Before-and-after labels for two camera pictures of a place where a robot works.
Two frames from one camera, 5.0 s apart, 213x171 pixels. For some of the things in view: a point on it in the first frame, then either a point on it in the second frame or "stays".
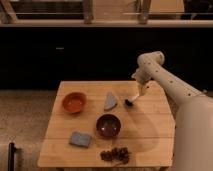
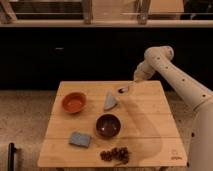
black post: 11,159 stays
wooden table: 108,124 stays
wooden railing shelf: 107,13 stays
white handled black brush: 130,102 → 122,90
